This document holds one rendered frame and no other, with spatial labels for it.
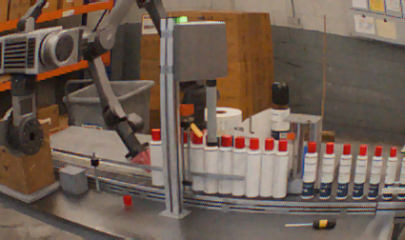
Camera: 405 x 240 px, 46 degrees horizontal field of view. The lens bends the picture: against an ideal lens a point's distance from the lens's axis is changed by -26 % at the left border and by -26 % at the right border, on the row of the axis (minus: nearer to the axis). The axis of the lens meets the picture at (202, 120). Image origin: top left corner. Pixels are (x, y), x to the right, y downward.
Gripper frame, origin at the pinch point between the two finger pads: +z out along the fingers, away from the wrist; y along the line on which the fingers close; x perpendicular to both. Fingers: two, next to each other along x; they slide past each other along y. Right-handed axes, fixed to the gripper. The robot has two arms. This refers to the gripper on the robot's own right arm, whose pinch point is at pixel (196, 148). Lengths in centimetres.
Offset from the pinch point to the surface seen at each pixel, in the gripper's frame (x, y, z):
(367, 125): -446, -12, 86
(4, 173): 48, 73, 12
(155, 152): 9.0, 11.1, 1.0
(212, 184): 8.8, -10.0, 9.5
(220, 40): 12.4, -14.2, -39.8
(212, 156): 8.5, -10.1, -0.4
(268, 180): 7.6, -30.2, 6.2
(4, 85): -194, 331, 24
